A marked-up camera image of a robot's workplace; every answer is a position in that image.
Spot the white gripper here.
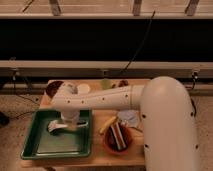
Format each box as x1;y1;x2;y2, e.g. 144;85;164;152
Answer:
61;111;80;131

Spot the white dish brush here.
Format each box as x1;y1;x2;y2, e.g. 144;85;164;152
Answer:
47;120;88;133

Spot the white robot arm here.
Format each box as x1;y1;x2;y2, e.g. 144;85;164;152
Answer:
51;76;201;171

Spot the green plastic tray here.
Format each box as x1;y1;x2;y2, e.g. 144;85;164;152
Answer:
21;110;92;160

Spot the white plastic cup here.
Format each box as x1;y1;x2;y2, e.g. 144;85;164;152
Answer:
77;83;91;94

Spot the dark brown bowl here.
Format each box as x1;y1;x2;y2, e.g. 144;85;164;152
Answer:
45;81;63;98

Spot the yellow banana toy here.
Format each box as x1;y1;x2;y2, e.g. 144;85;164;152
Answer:
99;116;117;135

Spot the green round toy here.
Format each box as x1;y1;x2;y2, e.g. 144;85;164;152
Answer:
100;78;111;90

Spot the striped dark block toy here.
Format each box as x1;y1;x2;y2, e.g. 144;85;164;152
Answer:
110;122;127;151

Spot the wooden table board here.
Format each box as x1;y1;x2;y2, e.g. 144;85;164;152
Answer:
19;78;151;168

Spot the orange red bowl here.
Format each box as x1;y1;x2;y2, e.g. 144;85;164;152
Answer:
103;125;133;155

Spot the light blue cloth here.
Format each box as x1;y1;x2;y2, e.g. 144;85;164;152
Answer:
117;110;140;128

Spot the brown small toy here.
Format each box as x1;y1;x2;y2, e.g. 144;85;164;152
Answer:
111;80;129;88

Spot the black cable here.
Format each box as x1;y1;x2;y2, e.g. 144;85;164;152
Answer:
188;71;199;111

